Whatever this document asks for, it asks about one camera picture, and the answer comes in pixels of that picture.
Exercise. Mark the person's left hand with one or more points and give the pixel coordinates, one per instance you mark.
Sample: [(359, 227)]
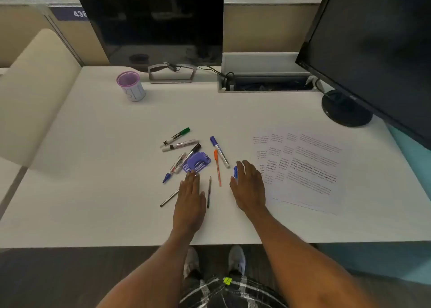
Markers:
[(188, 206)]

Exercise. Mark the black monitor round base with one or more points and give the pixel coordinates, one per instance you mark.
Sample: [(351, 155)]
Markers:
[(370, 48)]

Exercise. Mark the person's white shoe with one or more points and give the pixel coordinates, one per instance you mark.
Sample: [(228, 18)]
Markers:
[(237, 259), (192, 262)]

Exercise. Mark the person's right hand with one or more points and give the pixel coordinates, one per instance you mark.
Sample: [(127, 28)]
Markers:
[(251, 191)]

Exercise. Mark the person's left forearm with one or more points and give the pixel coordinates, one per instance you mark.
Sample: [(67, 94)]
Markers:
[(151, 274)]

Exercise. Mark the green cap marker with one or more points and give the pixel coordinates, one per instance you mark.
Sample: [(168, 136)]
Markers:
[(176, 136)]

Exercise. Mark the white marker red label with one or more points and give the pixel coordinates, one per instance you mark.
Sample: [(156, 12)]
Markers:
[(180, 145)]

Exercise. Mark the white desk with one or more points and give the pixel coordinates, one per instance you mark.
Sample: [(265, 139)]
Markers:
[(101, 183)]

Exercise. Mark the person's right white shoe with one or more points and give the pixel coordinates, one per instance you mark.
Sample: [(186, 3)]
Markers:
[(237, 259)]

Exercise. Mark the slim blue tip marker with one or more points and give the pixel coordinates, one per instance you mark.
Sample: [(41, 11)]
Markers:
[(175, 166)]

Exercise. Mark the cream curved side panel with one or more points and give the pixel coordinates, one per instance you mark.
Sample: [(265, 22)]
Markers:
[(33, 99)]

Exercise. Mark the purple hole punch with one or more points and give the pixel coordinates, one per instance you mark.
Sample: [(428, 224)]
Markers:
[(198, 161)]

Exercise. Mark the plaid shorts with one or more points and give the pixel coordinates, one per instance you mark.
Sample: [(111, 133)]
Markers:
[(215, 294)]

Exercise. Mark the beige cubicle partition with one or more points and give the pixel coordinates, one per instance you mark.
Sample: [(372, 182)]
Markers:
[(266, 28)]

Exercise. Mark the blue cap marker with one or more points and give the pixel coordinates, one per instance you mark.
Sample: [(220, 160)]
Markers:
[(219, 151)]

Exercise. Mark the blue number sign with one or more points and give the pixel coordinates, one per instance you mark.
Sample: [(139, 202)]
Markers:
[(67, 13)]

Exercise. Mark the black monitor silver stand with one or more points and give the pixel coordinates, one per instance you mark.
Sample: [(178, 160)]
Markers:
[(151, 14)]

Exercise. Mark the blue pen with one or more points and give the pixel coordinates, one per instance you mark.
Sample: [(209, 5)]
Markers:
[(235, 173)]

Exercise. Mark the stack of printed papers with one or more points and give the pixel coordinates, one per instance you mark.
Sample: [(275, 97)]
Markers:
[(309, 169)]

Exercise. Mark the orange pen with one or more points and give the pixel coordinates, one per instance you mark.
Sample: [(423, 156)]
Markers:
[(217, 168)]

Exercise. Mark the person's left white shoe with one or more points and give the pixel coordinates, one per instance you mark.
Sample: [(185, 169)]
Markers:
[(192, 262)]

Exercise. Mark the purple rimmed white pen cup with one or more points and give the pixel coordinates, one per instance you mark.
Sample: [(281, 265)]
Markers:
[(134, 90)]

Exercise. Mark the black cap marker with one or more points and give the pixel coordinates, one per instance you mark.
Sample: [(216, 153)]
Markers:
[(193, 149)]

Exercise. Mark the person's right forearm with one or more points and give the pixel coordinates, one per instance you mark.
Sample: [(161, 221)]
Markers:
[(303, 267)]

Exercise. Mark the dark pencil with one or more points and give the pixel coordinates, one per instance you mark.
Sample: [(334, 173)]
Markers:
[(209, 193)]

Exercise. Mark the green tag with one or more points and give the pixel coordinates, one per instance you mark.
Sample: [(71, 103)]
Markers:
[(227, 281)]

